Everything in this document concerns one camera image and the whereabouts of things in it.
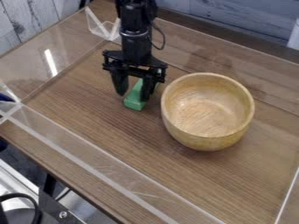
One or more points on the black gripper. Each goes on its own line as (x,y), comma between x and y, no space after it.
(121,68)

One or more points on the green rectangular block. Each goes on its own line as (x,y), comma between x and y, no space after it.
(133,100)

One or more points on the brown wooden bowl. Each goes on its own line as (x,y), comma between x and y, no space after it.
(207,109)

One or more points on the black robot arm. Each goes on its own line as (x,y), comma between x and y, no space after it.
(141,36)

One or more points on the clear acrylic enclosure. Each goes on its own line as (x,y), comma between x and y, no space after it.
(115,155)

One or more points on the black metal table bracket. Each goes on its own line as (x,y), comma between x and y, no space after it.
(55,213)

